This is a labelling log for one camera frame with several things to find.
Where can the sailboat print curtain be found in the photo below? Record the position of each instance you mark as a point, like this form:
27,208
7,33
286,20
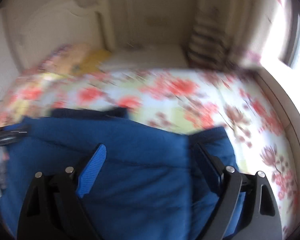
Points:
229,34

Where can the blue puffer jacket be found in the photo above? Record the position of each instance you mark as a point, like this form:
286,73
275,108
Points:
149,187

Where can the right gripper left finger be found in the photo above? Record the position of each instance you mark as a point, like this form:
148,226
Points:
53,209

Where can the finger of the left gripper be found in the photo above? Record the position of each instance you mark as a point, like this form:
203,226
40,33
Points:
12,135

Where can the yellow pillow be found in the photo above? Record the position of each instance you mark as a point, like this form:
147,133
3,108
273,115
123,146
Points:
92,62

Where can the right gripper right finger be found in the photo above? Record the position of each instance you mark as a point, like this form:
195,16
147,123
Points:
246,206

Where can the floral bed quilt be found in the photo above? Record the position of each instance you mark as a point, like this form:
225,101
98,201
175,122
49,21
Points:
182,101

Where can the window frame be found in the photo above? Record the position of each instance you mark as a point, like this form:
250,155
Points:
294,34

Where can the white wooden headboard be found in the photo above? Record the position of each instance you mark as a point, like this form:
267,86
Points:
60,22

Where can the embroidered floral pillow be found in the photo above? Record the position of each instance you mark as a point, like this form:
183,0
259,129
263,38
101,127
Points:
49,64

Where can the white nightstand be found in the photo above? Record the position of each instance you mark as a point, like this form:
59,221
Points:
147,57

